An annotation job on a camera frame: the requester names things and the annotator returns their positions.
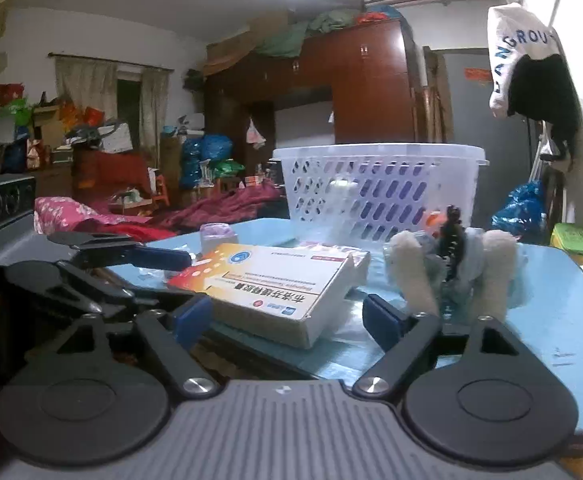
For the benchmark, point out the plush toy with black clip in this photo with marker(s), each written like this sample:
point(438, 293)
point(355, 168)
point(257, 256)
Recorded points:
point(453, 266)

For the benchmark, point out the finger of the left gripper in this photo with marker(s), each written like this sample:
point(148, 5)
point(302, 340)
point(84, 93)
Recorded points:
point(111, 292)
point(99, 250)

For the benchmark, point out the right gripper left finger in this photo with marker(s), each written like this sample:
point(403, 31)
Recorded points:
point(141, 349)

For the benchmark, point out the white black hanging hoodie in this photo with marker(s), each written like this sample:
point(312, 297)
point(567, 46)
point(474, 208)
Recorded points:
point(531, 77)

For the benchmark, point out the white medicine box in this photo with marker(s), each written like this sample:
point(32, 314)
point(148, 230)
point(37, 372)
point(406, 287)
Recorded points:
point(279, 294)

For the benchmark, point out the blue plastic bag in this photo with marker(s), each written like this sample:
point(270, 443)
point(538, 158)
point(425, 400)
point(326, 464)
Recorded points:
point(524, 214)

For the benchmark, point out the clear plastic basket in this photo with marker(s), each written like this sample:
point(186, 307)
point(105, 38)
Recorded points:
point(362, 194)

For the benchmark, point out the grey metal door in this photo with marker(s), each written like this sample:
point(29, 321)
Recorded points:
point(465, 83)

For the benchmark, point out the green lidded box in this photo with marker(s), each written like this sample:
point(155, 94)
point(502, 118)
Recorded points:
point(568, 238)

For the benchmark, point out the small round white container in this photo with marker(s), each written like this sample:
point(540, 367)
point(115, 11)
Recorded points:
point(215, 234)

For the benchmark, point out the pink floral bedding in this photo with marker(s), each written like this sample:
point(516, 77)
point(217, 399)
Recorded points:
point(63, 214)

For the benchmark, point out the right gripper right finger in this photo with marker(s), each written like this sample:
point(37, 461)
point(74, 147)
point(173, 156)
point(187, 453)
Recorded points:
point(412, 345)

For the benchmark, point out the dark red wooden wardrobe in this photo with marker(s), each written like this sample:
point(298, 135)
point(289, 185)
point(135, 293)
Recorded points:
point(369, 72)

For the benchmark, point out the dark red striped cloth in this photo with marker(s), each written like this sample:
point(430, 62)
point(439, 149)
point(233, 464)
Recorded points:
point(242, 204)

